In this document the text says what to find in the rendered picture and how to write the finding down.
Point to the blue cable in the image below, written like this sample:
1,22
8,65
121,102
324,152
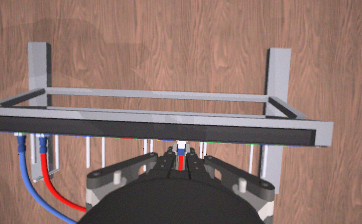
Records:
39,199

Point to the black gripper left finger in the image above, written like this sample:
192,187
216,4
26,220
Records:
102,181

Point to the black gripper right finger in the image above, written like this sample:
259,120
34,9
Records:
258,192

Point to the red cable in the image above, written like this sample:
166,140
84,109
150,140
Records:
43,152

